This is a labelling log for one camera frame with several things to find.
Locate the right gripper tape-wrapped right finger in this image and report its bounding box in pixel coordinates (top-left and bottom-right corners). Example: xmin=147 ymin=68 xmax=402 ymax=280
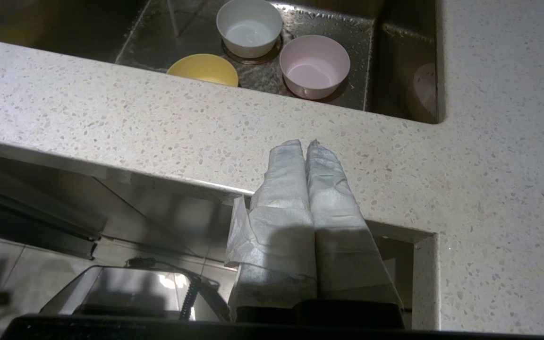
xmin=306 ymin=139 xmax=404 ymax=312

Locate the right gripper tape-wrapped left finger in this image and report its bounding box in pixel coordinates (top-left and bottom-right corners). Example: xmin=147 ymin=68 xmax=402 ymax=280
xmin=225 ymin=139 xmax=318 ymax=322

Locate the pink plastic bowl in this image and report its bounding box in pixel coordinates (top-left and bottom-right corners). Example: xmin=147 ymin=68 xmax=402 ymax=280
xmin=279 ymin=34 xmax=351 ymax=100

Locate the yellow plastic bowl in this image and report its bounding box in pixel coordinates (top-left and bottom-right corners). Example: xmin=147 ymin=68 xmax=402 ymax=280
xmin=167 ymin=53 xmax=239 ymax=87

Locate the white plastic bowl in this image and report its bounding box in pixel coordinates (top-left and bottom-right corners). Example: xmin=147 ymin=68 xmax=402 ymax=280
xmin=216 ymin=0 xmax=283 ymax=59

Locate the glossy robot base cover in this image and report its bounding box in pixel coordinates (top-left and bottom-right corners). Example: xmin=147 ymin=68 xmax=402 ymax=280
xmin=40 ymin=264 xmax=230 ymax=322

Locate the stainless steel sink basin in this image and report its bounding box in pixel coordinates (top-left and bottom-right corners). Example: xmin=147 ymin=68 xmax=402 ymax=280
xmin=0 ymin=0 xmax=440 ymax=124

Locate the beige under-counter cabinet front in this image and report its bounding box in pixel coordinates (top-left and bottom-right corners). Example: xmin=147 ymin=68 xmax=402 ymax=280
xmin=93 ymin=175 xmax=414 ymax=312

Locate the running water stream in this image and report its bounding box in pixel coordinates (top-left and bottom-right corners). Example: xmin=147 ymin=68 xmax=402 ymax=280
xmin=167 ymin=0 xmax=179 ymax=37

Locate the grey metal appliance door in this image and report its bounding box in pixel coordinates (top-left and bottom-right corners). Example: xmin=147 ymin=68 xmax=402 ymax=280
xmin=0 ymin=153 xmax=107 ymax=260

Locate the black coiled cable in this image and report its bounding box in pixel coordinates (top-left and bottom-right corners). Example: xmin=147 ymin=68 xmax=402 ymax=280
xmin=128 ymin=256 xmax=221 ymax=322

